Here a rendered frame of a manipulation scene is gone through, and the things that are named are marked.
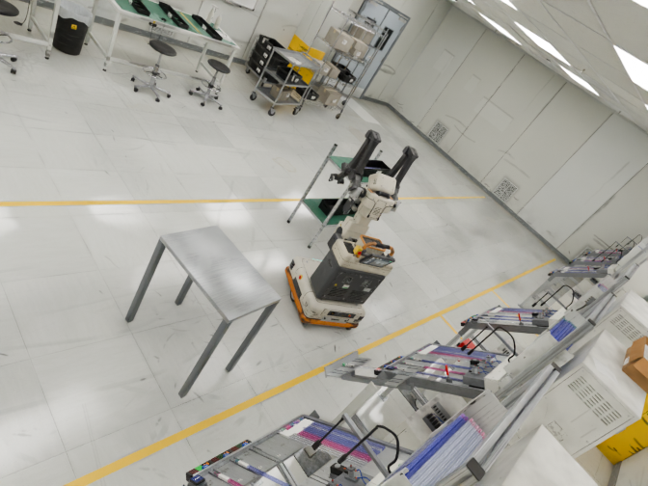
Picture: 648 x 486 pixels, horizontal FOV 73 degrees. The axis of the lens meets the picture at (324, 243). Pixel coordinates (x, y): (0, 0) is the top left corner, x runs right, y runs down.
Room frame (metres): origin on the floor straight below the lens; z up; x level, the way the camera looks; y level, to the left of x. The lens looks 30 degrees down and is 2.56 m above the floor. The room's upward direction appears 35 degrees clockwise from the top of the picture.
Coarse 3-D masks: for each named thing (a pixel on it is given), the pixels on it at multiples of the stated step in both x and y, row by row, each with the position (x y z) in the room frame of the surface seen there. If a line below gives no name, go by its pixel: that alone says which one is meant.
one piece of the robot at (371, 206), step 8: (368, 192) 3.50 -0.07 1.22; (360, 200) 3.53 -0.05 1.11; (368, 200) 3.46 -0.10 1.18; (376, 200) 3.50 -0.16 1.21; (384, 200) 3.54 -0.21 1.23; (392, 200) 3.64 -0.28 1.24; (360, 208) 3.56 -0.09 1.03; (368, 208) 3.49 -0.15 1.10; (376, 208) 3.53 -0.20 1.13; (384, 208) 3.56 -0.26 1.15; (360, 216) 3.53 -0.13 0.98; (368, 216) 3.48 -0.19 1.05; (376, 216) 3.54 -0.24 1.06; (344, 224) 3.55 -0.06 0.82; (352, 224) 3.51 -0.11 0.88; (360, 224) 3.54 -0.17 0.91; (368, 224) 3.60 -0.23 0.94; (344, 232) 3.50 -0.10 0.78; (352, 232) 3.54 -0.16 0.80; (360, 232) 3.58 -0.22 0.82
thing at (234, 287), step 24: (168, 240) 2.04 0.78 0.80; (192, 240) 2.17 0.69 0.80; (216, 240) 2.31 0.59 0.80; (192, 264) 1.99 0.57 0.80; (216, 264) 2.11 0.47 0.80; (240, 264) 2.25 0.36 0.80; (144, 288) 2.04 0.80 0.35; (216, 288) 1.93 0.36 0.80; (240, 288) 2.05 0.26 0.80; (264, 288) 2.18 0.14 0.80; (240, 312) 1.88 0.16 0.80; (264, 312) 2.17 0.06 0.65; (216, 336) 1.79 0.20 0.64; (192, 384) 1.81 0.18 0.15
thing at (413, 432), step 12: (444, 396) 2.56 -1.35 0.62; (456, 396) 2.65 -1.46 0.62; (420, 408) 2.31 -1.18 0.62; (444, 408) 2.45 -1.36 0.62; (456, 408) 2.53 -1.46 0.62; (408, 420) 2.14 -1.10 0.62; (420, 420) 2.20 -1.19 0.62; (396, 432) 2.11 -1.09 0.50; (408, 432) 2.09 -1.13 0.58; (420, 432) 2.11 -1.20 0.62; (432, 432) 2.18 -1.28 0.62; (408, 444) 2.07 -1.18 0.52; (420, 444) 2.04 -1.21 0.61
